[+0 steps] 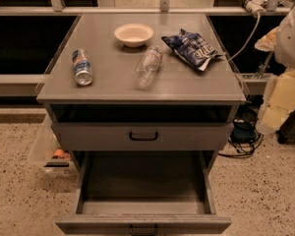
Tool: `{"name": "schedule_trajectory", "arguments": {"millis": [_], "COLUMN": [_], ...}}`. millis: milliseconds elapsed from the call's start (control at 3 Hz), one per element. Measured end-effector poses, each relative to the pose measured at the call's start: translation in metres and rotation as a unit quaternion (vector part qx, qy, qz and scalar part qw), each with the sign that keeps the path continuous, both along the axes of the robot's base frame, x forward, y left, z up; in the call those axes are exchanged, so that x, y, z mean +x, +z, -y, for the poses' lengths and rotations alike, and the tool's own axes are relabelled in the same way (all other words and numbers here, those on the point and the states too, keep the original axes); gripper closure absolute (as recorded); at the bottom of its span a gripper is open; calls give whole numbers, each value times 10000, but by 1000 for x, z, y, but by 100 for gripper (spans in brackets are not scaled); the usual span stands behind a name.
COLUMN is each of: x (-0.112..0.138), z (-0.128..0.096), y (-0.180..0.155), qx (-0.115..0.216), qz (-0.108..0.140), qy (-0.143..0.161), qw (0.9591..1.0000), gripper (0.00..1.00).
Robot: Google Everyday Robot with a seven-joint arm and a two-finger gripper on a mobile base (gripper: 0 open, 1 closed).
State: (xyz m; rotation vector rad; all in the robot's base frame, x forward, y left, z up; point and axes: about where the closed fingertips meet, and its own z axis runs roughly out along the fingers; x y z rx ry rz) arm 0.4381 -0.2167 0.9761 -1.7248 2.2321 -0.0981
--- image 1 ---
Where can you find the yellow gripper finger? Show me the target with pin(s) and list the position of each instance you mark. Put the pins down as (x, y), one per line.
(267, 42)
(279, 103)

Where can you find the clear plastic water bottle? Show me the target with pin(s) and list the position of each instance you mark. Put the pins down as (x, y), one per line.
(148, 67)

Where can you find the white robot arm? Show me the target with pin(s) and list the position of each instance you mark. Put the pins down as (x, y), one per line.
(284, 49)

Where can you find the grey drawer cabinet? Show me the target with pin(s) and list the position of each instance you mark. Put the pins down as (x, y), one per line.
(178, 93)

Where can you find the grey open bottom drawer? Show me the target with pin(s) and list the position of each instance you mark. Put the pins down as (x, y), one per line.
(147, 193)

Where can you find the grey middle drawer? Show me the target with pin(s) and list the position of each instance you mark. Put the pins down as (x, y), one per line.
(142, 136)

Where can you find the grey metal support rod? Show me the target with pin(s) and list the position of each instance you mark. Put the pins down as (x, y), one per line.
(263, 67)

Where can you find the white power strip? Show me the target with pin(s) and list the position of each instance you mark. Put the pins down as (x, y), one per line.
(253, 6)

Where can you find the blue chip bag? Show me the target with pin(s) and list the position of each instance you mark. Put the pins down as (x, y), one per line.
(191, 48)

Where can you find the white paper bowl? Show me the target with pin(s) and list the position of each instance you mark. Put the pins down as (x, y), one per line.
(134, 35)

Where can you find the orange fruit in bin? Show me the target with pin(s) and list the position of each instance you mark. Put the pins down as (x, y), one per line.
(61, 154)

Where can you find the clear plastic storage bin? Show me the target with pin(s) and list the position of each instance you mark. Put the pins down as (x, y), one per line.
(42, 150)

